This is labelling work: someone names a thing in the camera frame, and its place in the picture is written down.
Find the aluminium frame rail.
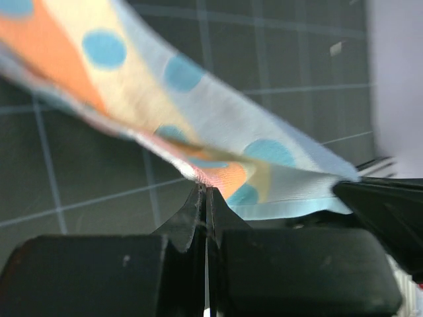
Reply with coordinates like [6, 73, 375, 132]
[357, 157, 397, 178]

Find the black grid mat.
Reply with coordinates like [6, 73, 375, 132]
[1, 1, 376, 262]

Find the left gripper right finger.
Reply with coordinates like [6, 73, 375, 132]
[206, 188, 403, 316]

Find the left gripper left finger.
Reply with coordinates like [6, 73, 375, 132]
[1, 185, 206, 316]

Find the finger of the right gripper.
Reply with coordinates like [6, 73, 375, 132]
[332, 177, 422, 284]

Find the polka dot striped towel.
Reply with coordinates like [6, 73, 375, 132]
[1, 1, 360, 220]

